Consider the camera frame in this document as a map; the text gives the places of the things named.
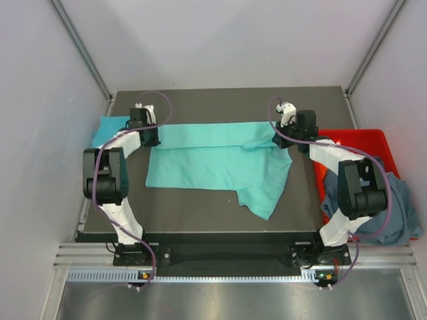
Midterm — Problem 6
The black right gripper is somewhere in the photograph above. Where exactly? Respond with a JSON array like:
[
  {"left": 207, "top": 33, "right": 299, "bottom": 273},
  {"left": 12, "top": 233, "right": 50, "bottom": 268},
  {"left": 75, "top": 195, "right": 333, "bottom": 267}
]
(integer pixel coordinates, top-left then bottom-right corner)
[{"left": 272, "top": 118, "right": 302, "bottom": 150}]

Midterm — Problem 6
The teal t-shirt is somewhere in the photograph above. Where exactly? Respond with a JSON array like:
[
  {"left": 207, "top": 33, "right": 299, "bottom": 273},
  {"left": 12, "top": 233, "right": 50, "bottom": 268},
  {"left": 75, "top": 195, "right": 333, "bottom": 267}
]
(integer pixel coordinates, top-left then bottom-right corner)
[{"left": 145, "top": 122, "right": 292, "bottom": 220}]

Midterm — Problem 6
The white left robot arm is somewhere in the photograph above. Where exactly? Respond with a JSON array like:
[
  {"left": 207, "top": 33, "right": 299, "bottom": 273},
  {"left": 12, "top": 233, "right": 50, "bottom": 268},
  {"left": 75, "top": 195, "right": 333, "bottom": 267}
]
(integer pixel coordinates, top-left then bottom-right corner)
[{"left": 83, "top": 103, "right": 160, "bottom": 265}]

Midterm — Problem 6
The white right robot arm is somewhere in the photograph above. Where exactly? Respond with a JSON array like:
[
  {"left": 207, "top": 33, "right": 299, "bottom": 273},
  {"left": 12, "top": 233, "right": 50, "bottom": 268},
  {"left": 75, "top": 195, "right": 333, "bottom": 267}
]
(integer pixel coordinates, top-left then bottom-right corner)
[{"left": 271, "top": 103, "right": 392, "bottom": 264}]

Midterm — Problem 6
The folded blue t-shirt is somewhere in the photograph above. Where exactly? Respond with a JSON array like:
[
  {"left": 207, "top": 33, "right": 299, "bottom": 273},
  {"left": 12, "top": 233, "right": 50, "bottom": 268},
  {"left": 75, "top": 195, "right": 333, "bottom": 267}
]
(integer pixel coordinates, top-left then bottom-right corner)
[{"left": 91, "top": 116, "right": 129, "bottom": 148}]

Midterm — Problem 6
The red plastic bin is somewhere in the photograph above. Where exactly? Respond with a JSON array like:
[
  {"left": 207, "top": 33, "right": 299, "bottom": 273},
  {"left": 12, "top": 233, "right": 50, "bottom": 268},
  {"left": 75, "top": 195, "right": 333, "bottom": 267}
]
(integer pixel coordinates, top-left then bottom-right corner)
[{"left": 314, "top": 129, "right": 401, "bottom": 223}]

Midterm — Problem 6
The grey-blue t-shirt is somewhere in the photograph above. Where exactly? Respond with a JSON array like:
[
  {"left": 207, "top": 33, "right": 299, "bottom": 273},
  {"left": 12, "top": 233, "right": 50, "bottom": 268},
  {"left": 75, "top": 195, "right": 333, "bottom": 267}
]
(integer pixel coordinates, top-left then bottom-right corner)
[{"left": 321, "top": 171, "right": 423, "bottom": 246}]

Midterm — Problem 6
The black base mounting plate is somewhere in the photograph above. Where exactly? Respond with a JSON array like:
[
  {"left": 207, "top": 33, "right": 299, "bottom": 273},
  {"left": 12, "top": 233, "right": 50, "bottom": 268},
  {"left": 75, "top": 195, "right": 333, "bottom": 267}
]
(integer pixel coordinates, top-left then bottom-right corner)
[{"left": 113, "top": 231, "right": 351, "bottom": 276}]

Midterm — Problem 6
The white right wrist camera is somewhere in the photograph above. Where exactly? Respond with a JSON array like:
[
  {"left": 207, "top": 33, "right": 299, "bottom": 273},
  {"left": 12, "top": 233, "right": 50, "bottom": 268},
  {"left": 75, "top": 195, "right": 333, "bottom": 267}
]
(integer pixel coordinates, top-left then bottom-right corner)
[{"left": 276, "top": 102, "right": 296, "bottom": 127}]

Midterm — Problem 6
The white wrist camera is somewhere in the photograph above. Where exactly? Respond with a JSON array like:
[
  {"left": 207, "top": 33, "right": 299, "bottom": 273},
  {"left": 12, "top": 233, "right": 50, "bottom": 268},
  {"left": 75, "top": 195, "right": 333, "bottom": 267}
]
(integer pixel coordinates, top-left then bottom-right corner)
[
  {"left": 276, "top": 102, "right": 296, "bottom": 127},
  {"left": 135, "top": 103, "right": 157, "bottom": 125}
]

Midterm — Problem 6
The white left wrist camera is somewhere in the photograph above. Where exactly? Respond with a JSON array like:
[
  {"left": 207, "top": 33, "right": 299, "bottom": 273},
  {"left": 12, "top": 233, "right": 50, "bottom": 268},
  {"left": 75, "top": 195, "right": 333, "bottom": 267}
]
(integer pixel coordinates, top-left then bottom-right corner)
[{"left": 135, "top": 103, "right": 157, "bottom": 125}]

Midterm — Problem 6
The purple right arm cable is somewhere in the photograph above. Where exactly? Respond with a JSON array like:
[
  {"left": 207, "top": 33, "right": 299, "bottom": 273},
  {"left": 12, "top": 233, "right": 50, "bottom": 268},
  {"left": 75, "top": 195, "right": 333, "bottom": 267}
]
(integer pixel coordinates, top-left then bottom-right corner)
[{"left": 268, "top": 95, "right": 393, "bottom": 288}]

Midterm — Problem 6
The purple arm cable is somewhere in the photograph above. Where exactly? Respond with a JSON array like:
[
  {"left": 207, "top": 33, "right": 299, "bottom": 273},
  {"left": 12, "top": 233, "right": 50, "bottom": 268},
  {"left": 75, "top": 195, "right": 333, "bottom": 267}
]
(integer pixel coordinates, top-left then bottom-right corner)
[
  {"left": 268, "top": 95, "right": 393, "bottom": 288},
  {"left": 66, "top": 91, "right": 174, "bottom": 301}
]

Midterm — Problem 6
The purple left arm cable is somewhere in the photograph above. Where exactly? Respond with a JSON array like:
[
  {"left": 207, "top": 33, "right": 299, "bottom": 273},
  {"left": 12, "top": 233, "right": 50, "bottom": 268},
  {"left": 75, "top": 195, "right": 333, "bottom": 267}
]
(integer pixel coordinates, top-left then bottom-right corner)
[{"left": 66, "top": 91, "right": 174, "bottom": 301}]

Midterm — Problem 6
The grey slotted cable duct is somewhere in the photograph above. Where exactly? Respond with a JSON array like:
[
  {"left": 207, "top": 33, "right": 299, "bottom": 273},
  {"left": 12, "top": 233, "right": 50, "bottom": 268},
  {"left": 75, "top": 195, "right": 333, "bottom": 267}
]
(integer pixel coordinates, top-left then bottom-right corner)
[{"left": 67, "top": 269, "right": 334, "bottom": 284}]

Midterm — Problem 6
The grey aluminium corner post right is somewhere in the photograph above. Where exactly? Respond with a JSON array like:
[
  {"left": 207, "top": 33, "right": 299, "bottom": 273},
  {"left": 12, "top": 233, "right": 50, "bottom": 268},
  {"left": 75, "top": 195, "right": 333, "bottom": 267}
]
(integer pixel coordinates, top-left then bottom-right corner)
[{"left": 345, "top": 0, "right": 410, "bottom": 97}]

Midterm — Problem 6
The grey aluminium corner post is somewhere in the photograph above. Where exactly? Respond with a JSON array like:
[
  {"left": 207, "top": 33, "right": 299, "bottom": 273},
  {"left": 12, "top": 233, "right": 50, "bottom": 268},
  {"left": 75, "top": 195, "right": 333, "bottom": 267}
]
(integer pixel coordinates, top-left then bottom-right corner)
[
  {"left": 345, "top": 0, "right": 410, "bottom": 97},
  {"left": 47, "top": 0, "right": 113, "bottom": 101}
]

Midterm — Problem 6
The grey aluminium corner post left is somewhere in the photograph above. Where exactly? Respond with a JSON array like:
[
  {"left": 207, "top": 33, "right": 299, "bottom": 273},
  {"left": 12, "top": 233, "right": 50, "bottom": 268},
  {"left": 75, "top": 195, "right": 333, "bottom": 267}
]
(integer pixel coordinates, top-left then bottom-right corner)
[{"left": 47, "top": 0, "right": 113, "bottom": 101}]

